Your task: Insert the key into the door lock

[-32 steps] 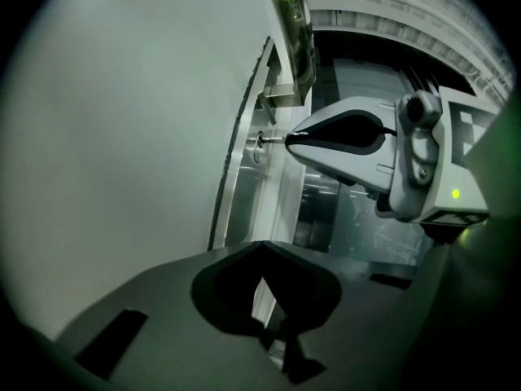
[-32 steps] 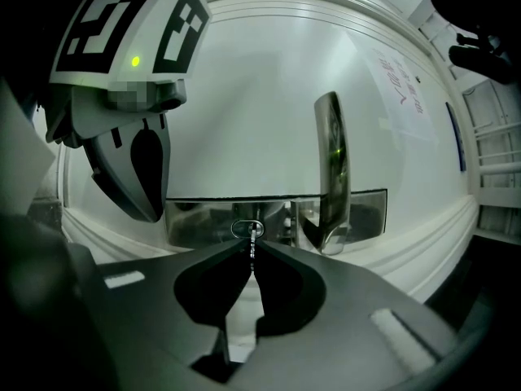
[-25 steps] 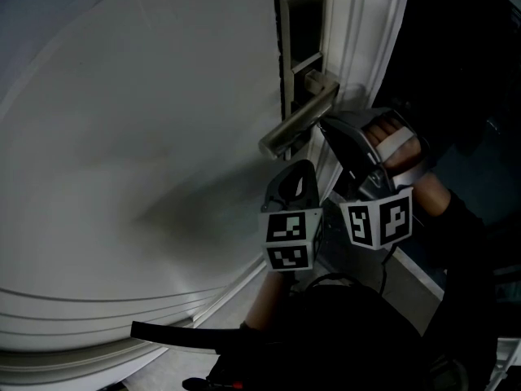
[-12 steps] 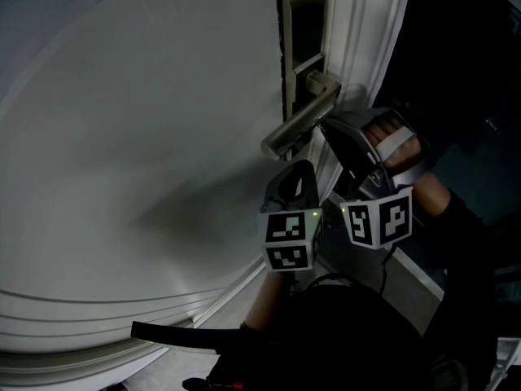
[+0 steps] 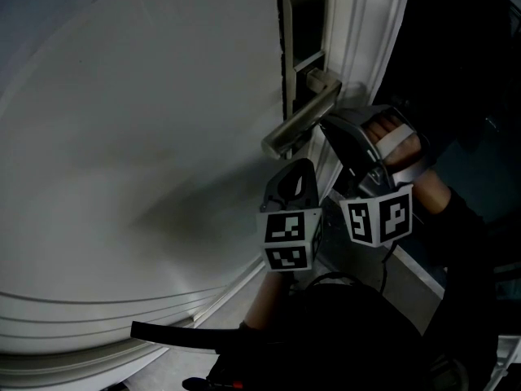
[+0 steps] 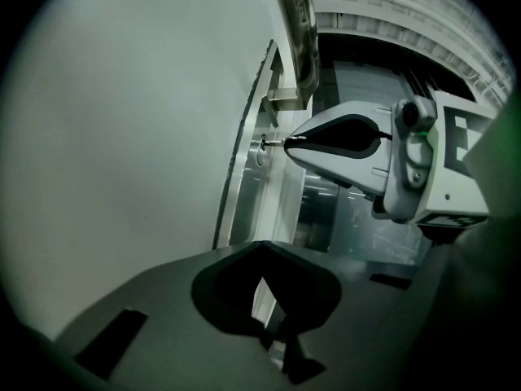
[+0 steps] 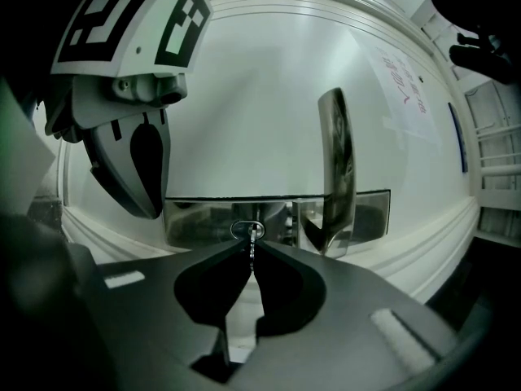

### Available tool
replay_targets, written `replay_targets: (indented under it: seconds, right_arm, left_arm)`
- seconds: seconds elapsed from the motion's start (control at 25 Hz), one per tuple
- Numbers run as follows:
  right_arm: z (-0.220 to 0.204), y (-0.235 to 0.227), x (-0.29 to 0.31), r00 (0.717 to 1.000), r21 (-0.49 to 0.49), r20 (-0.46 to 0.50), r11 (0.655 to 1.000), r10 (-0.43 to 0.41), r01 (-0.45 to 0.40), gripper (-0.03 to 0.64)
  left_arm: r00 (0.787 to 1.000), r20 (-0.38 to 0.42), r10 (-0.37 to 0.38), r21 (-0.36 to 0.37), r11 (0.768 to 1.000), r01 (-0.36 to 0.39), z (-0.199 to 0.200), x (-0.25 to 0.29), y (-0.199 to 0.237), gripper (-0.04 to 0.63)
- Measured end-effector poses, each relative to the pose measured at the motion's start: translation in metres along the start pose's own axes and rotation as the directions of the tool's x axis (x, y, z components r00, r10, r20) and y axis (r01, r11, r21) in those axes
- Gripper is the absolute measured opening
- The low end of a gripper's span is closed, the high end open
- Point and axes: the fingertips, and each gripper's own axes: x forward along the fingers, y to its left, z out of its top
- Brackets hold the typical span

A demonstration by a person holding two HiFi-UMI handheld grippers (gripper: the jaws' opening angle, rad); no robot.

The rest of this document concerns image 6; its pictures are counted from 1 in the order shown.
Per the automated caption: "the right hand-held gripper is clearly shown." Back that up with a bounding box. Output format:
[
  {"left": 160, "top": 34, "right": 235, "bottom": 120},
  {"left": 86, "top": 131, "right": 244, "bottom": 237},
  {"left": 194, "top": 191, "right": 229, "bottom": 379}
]
[{"left": 283, "top": 89, "right": 502, "bottom": 246}]

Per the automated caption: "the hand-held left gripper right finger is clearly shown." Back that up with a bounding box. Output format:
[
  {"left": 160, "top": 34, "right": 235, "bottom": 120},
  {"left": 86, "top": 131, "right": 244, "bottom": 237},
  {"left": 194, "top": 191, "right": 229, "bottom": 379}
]
[{"left": 260, "top": 240, "right": 453, "bottom": 391}]

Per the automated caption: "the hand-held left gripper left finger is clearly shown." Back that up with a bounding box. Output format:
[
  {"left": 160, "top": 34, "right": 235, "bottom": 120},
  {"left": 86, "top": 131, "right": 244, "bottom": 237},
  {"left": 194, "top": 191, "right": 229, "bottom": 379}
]
[{"left": 55, "top": 240, "right": 294, "bottom": 391}]

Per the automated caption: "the key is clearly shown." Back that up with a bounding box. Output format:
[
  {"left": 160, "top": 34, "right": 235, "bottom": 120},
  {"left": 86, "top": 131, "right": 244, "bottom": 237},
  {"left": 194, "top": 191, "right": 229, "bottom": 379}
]
[{"left": 259, "top": 134, "right": 307, "bottom": 147}]

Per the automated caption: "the silver door lock plate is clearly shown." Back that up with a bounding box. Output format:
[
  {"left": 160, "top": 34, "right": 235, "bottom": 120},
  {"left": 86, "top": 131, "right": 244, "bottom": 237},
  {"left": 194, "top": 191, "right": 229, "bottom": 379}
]
[{"left": 211, "top": 38, "right": 287, "bottom": 252}]

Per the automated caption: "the white door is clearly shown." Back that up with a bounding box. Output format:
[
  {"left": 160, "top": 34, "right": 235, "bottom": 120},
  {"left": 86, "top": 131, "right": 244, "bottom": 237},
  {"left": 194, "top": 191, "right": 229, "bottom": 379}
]
[{"left": 6, "top": 0, "right": 294, "bottom": 341}]

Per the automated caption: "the silver door lever handle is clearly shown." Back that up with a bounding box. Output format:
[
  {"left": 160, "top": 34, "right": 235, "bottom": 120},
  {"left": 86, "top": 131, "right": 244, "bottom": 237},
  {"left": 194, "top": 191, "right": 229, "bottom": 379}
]
[{"left": 262, "top": 0, "right": 322, "bottom": 112}]

